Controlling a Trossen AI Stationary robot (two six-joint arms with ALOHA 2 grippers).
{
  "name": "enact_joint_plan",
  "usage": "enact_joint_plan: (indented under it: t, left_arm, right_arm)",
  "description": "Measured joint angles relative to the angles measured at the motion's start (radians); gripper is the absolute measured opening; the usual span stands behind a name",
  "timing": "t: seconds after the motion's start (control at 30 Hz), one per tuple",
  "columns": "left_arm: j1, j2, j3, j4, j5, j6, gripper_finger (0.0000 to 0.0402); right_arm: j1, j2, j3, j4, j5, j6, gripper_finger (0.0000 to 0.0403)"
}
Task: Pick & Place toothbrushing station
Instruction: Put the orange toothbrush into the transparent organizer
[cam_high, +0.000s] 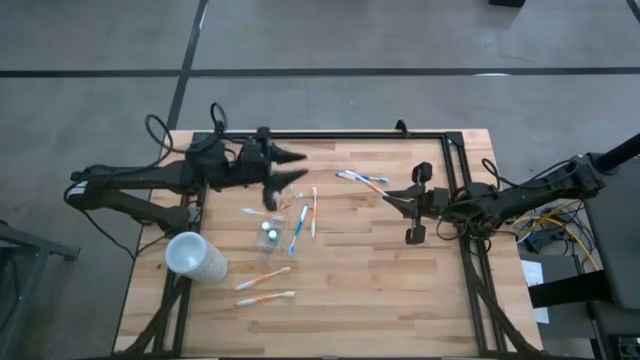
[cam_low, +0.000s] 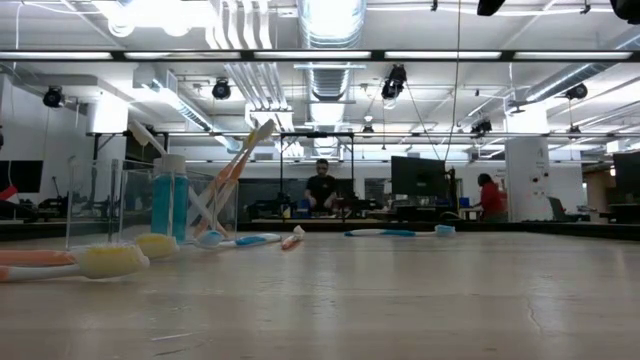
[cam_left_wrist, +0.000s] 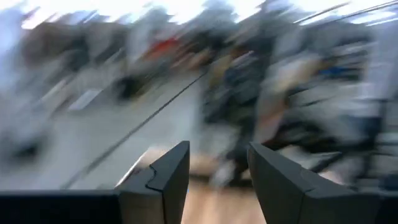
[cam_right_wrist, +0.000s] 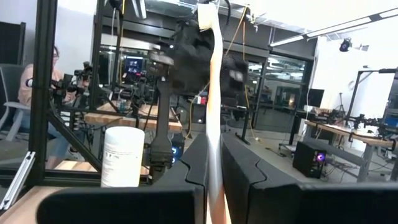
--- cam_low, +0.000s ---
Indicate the person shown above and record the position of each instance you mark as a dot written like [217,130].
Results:
[491,200]
[321,190]

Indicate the overhead LED light bar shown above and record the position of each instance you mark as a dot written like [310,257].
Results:
[320,55]

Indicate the silver ventilation duct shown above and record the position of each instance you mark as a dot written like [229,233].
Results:
[575,75]
[330,30]

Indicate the blue and white toothbrush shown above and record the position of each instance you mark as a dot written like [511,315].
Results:
[250,240]
[395,232]

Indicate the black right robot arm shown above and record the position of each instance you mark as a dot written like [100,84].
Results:
[627,9]

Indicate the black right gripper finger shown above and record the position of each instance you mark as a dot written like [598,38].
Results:
[490,6]

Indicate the clear acrylic organizer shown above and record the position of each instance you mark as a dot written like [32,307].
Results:
[95,200]

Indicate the black station frame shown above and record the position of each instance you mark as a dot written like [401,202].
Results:
[317,135]

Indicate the white building column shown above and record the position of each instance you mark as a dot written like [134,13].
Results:
[527,175]

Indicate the blue mouthwash bottle white cap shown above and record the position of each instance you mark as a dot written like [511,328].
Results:
[156,205]
[181,205]

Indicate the black ceiling spotlight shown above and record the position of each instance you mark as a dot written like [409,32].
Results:
[52,97]
[481,126]
[577,91]
[221,90]
[395,82]

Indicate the thick orange white toothbrush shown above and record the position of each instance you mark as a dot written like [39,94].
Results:
[236,170]

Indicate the black monitor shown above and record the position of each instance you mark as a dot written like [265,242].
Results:
[627,175]
[20,175]
[417,175]

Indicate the grey office chair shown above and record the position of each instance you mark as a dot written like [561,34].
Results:
[557,207]

